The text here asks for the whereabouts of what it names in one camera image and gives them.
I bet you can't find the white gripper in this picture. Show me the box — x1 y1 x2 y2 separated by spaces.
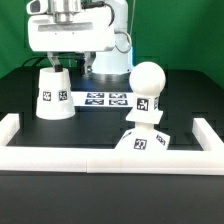
28 7 115 77

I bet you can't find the white lamp shade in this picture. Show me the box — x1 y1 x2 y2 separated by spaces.
36 67 75 120

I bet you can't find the white lamp bulb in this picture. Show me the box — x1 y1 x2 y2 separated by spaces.
129 62 166 112

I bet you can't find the white lamp base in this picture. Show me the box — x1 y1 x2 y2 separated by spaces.
115 109 170 152

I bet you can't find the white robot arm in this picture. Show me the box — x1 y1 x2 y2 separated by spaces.
26 0 132 80

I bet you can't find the white fiducial marker sheet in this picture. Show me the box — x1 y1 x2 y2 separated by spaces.
72 91 134 107

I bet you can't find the black cable with connector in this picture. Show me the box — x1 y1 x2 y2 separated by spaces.
21 55 51 68

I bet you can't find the white gripper cable loop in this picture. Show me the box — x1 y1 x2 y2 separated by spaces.
114 30 133 54

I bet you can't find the white U-shaped border frame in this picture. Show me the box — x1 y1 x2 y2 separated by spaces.
0 114 224 175

